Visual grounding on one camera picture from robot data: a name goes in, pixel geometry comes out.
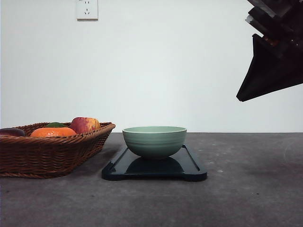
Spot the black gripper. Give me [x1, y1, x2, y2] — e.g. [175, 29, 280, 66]
[236, 0, 303, 102]

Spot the light green ceramic bowl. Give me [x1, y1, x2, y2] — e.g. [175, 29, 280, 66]
[123, 126, 187, 159]

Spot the brown wicker basket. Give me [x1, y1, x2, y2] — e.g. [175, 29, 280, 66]
[0, 122, 115, 179]

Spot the dark blue rectangular tray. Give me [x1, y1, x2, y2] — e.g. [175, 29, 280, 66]
[102, 145, 207, 182]

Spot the red yellow apple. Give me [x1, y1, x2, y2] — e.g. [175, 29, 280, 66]
[71, 117, 101, 134]

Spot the green avocado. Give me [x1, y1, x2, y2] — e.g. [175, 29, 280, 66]
[45, 122, 66, 128]

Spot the orange fruit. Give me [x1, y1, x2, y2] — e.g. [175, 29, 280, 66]
[30, 127, 76, 138]

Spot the dark purple plum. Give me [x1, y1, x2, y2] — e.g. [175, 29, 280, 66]
[0, 128, 25, 136]

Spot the white wall socket left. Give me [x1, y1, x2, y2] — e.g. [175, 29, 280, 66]
[76, 0, 98, 22]

